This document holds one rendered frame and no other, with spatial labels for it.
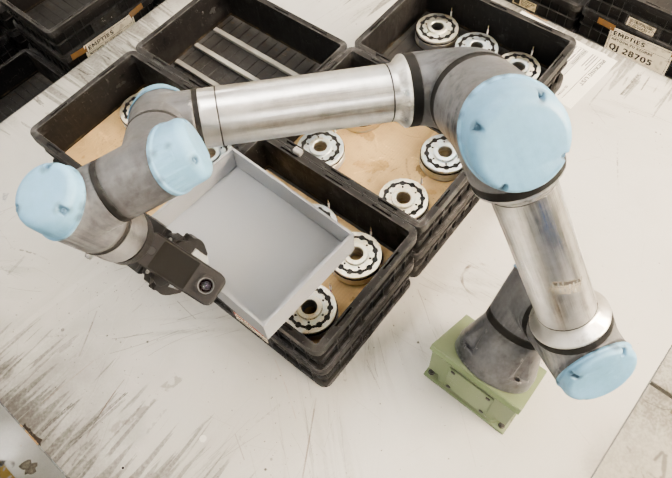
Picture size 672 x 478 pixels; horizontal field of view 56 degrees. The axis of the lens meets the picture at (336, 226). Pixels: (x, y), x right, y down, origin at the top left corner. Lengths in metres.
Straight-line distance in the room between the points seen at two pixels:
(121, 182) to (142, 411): 0.74
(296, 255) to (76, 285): 0.65
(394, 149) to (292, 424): 0.61
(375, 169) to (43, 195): 0.81
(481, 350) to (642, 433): 1.07
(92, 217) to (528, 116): 0.47
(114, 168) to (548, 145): 0.46
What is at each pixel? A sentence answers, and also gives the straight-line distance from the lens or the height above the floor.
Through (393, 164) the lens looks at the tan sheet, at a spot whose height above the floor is 0.83.
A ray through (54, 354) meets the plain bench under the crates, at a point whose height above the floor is 0.70.
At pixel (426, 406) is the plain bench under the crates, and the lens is 1.28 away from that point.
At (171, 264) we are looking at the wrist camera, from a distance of 0.82.
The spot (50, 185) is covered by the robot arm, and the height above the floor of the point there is 1.42.
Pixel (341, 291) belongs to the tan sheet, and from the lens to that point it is 1.21.
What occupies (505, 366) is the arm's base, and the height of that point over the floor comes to 0.89.
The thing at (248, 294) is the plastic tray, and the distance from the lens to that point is 0.99.
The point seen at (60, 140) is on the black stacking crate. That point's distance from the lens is 1.53.
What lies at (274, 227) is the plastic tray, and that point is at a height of 1.05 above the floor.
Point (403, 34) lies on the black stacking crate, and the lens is 1.63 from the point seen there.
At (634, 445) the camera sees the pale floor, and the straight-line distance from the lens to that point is 2.11.
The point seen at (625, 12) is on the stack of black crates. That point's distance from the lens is 2.25.
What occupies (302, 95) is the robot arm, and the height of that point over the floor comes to 1.35.
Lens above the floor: 1.93
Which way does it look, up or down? 60 degrees down
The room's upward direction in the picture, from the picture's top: 6 degrees counter-clockwise
